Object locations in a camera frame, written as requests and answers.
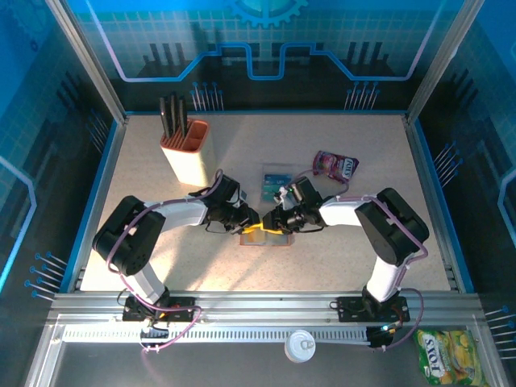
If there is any brown leather card holder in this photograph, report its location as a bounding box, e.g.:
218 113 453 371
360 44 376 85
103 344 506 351
239 229 293 248

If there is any clear plastic tray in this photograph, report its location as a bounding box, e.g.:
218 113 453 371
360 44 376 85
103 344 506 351
260 161 295 204

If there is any purple candy bag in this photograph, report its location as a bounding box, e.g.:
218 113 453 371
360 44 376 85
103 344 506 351
312 150 361 185

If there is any beige orange knife block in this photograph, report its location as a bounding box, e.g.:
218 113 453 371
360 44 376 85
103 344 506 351
160 119 215 187

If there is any white round lid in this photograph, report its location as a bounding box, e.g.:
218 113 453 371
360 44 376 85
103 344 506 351
284 329 318 364

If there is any yellow candy bag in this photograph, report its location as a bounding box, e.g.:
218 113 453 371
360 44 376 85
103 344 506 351
416 329 491 387

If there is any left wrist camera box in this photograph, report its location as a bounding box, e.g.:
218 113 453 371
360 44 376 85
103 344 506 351
210 174 248 205

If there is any aluminium frame rail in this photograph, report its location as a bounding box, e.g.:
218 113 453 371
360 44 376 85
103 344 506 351
47 289 485 324

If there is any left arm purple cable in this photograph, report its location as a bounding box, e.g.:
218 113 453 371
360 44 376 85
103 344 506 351
106 168 225 356

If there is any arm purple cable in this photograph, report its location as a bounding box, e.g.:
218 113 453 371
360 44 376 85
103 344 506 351
106 168 225 356
292 169 429 352

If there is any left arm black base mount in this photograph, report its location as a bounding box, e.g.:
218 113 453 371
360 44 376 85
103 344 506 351
121 295 197 323

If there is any white slotted cable duct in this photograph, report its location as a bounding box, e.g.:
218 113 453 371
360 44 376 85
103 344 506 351
62 326 372 345

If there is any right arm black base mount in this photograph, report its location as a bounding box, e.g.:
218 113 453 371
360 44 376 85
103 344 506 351
329 295 410 323

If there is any black handled knife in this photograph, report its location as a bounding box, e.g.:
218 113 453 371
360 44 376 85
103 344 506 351
178 98 189 139
169 92 181 137
158 96 173 139

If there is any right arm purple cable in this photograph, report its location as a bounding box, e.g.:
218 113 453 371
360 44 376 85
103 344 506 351
292 169 429 352

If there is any aluminium frame post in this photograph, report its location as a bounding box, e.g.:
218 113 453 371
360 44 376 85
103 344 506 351
404 0 487 127
44 0 131 127

